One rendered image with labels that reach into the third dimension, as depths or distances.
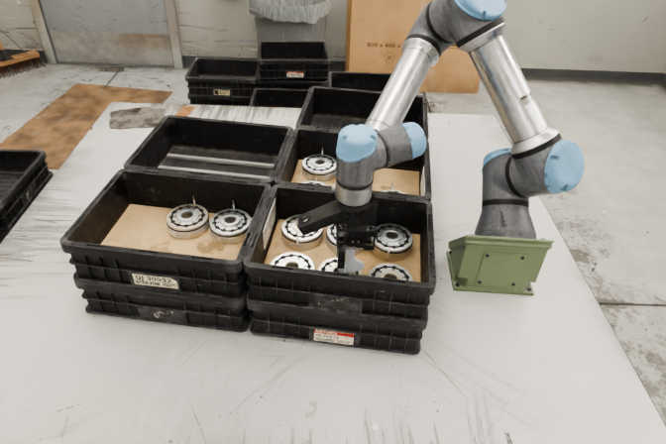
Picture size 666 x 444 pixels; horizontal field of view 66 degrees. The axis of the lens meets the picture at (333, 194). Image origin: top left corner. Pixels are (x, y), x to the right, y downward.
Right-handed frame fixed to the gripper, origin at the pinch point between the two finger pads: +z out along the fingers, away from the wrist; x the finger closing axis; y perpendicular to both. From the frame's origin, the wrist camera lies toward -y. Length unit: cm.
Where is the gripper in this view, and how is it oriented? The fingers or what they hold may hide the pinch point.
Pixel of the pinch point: (338, 267)
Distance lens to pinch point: 118.8
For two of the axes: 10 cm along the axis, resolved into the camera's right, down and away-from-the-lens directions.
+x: -0.1, -5.9, 8.1
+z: -0.4, 8.1, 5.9
